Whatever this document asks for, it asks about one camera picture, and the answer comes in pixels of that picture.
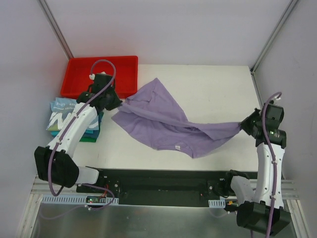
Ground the folded green shirt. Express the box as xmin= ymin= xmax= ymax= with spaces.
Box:
xmin=79 ymin=137 xmax=97 ymax=143

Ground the right white cable duct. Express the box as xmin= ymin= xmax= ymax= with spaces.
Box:
xmin=208 ymin=199 xmax=226 ymax=209

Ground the left white cable duct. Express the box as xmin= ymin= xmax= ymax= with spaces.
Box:
xmin=42 ymin=195 xmax=119 ymax=206

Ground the folded teal shirt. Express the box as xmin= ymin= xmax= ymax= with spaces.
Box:
xmin=47 ymin=112 xmax=104 ymax=138

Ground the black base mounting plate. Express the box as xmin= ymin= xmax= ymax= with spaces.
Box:
xmin=76 ymin=168 xmax=238 ymax=206

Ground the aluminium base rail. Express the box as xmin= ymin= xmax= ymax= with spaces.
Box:
xmin=281 ymin=179 xmax=300 ymax=200

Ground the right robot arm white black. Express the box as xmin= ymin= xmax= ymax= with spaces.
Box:
xmin=223 ymin=101 xmax=291 ymax=238

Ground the aluminium frame post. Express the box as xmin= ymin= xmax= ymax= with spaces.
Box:
xmin=250 ymin=0 xmax=300 ymax=75
xmin=37 ymin=0 xmax=74 ymax=59

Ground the left aluminium frame post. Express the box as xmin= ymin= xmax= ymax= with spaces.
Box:
xmin=37 ymin=0 xmax=74 ymax=59

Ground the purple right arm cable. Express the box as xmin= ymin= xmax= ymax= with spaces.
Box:
xmin=262 ymin=92 xmax=283 ymax=236

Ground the purple t-shirt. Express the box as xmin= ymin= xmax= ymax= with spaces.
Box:
xmin=112 ymin=78 xmax=241 ymax=159

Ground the red plastic bin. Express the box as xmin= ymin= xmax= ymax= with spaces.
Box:
xmin=60 ymin=56 xmax=138 ymax=99

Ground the white cable duct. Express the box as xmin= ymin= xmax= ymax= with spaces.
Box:
xmin=42 ymin=195 xmax=119 ymax=206
xmin=208 ymin=199 xmax=226 ymax=209

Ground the right aluminium frame post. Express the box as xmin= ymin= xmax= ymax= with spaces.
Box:
xmin=250 ymin=0 xmax=300 ymax=75

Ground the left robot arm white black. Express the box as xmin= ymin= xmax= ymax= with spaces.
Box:
xmin=34 ymin=73 xmax=122 ymax=193

